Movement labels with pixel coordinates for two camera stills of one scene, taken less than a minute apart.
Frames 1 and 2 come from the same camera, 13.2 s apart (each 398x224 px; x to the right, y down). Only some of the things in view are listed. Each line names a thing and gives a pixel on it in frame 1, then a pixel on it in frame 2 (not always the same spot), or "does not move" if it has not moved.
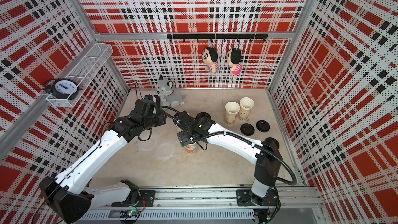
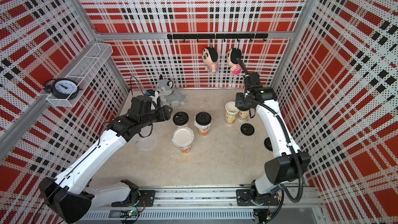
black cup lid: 202,114 does not move
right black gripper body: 185,137 -> 243,100
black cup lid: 247,129 does not move
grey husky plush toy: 169,96 does not move
